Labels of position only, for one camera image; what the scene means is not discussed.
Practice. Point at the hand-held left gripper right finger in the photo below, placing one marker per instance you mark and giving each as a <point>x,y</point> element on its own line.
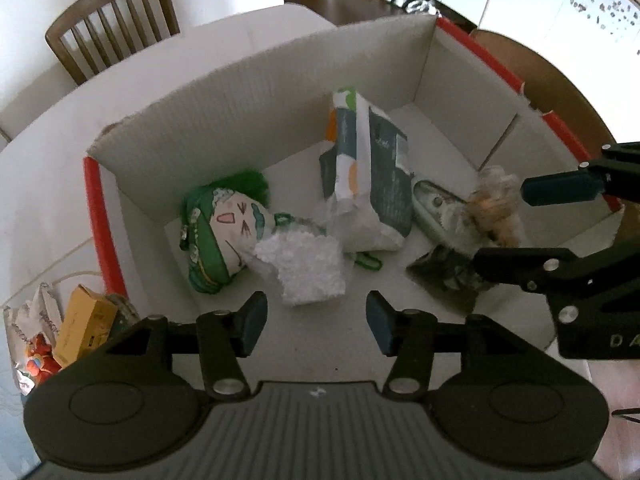
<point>380,322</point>

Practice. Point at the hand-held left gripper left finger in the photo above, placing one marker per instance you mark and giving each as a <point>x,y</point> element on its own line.
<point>255,320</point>

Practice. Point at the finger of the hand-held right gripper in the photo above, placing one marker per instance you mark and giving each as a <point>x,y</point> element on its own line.
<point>515,265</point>
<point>560,187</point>

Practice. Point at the beige item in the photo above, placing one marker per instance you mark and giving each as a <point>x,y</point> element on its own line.
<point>492,210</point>

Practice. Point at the dark plastic packet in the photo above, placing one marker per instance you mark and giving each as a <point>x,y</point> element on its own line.
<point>440,270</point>

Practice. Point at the green-haired plush doll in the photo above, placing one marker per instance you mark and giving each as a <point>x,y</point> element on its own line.
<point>225,225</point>

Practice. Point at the printed tissue pack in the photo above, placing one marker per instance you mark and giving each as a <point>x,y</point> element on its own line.
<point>350,160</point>

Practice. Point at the small yellow box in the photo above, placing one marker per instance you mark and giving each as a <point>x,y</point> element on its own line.
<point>82,325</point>

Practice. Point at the clear bag of orange candies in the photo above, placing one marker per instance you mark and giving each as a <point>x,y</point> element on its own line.
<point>35,360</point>

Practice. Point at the red cardboard box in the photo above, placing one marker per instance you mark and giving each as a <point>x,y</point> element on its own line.
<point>300,90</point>

